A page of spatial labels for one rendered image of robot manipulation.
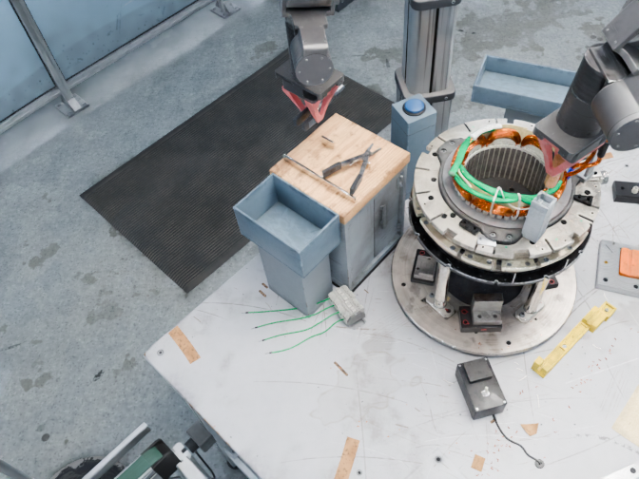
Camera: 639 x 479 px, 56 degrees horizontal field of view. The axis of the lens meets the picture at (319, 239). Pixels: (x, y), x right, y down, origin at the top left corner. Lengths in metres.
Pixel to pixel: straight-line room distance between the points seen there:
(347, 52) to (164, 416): 1.96
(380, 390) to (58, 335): 1.49
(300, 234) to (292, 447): 0.40
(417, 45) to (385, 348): 0.68
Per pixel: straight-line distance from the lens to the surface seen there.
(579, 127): 0.84
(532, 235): 1.04
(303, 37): 0.91
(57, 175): 2.96
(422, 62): 1.48
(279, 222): 1.20
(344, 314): 1.27
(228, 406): 1.26
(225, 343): 1.31
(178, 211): 2.58
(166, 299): 2.36
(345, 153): 1.20
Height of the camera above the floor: 1.93
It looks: 54 degrees down
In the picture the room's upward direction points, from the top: 7 degrees counter-clockwise
